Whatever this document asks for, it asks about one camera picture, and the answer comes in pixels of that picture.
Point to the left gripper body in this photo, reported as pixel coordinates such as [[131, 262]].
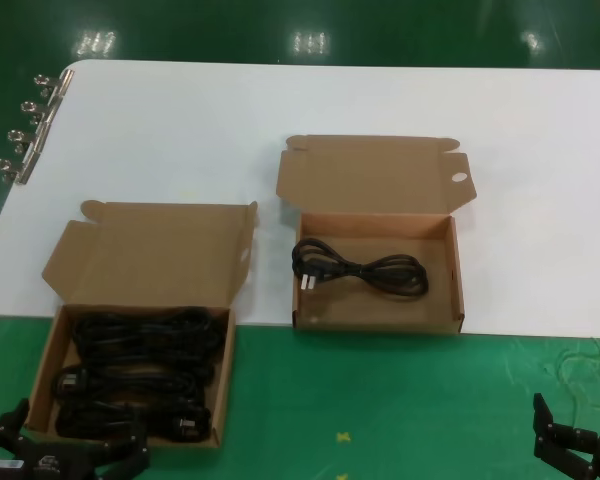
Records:
[[70, 462]]

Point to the open brown cardboard box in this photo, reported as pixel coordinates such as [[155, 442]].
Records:
[[380, 170], [155, 250]]

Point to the silver binder clip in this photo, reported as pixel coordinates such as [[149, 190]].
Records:
[[22, 170], [34, 140], [47, 111], [62, 82]]

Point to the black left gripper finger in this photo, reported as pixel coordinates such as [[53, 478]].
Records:
[[7, 425], [130, 447]]

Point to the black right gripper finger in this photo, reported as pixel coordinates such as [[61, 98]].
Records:
[[562, 435]]

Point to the green table mat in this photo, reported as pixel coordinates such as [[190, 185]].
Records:
[[380, 400]]

